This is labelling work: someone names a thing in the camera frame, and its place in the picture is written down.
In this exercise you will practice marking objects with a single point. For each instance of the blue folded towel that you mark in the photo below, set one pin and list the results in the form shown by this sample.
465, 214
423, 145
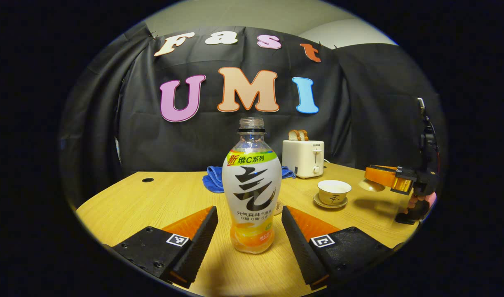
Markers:
212, 181

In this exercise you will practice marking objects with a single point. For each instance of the toast bread slice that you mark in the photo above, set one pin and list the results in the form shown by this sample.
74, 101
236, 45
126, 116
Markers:
304, 135
294, 135

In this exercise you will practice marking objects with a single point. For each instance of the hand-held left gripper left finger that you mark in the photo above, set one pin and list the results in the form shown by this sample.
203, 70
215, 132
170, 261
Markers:
196, 247

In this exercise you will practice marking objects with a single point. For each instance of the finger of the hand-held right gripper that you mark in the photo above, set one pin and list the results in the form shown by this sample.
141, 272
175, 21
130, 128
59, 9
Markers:
381, 175

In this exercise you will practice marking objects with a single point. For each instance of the white toaster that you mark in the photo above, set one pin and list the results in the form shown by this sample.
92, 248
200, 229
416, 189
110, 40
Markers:
303, 159

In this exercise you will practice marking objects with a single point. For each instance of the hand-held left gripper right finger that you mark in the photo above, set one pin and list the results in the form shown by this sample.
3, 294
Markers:
303, 247

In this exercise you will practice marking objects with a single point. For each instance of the black backdrop cloth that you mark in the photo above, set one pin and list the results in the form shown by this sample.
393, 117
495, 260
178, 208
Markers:
161, 136

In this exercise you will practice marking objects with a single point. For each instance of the white ceramic saucer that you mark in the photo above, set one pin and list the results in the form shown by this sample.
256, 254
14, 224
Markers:
322, 202

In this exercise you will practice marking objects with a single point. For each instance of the clear water bottle white label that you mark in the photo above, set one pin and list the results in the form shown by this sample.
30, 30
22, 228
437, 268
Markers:
252, 194

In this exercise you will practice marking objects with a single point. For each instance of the round cork coaster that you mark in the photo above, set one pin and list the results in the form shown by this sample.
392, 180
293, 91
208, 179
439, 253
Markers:
278, 207

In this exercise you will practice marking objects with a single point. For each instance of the white ceramic teacup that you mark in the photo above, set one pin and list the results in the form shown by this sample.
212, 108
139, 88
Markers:
334, 192

